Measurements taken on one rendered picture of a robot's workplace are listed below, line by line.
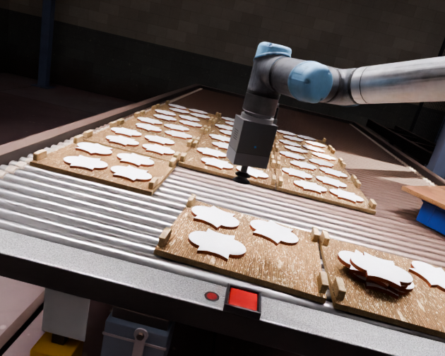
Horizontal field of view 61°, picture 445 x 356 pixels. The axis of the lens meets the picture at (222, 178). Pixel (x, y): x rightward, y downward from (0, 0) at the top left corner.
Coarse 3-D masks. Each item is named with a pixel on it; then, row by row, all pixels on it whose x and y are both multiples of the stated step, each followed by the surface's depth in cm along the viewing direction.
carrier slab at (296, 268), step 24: (192, 216) 109; (240, 216) 117; (168, 240) 93; (240, 240) 102; (264, 240) 105; (192, 264) 88; (216, 264) 88; (240, 264) 90; (264, 264) 92; (288, 264) 95; (312, 264) 98; (288, 288) 85; (312, 288) 87
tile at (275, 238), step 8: (256, 224) 111; (264, 224) 113; (272, 224) 114; (256, 232) 106; (264, 232) 107; (272, 232) 108; (280, 232) 110; (288, 232) 111; (272, 240) 104; (280, 240) 105; (288, 240) 106; (296, 240) 107
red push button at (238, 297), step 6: (234, 288) 81; (234, 294) 79; (240, 294) 80; (246, 294) 80; (252, 294) 81; (234, 300) 77; (240, 300) 78; (246, 300) 78; (252, 300) 79; (240, 306) 76; (246, 306) 76; (252, 306) 77
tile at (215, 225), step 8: (192, 208) 112; (200, 208) 113; (208, 208) 114; (216, 208) 116; (200, 216) 108; (208, 216) 109; (216, 216) 110; (224, 216) 112; (232, 216) 114; (208, 224) 106; (216, 224) 105; (224, 224) 107; (232, 224) 108
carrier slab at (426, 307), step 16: (320, 240) 113; (336, 240) 116; (336, 256) 105; (384, 256) 112; (400, 256) 115; (336, 272) 97; (352, 288) 91; (416, 288) 98; (432, 288) 100; (336, 304) 84; (352, 304) 84; (368, 304) 86; (384, 304) 87; (400, 304) 89; (416, 304) 90; (432, 304) 92; (384, 320) 83; (400, 320) 83; (416, 320) 84; (432, 320) 86
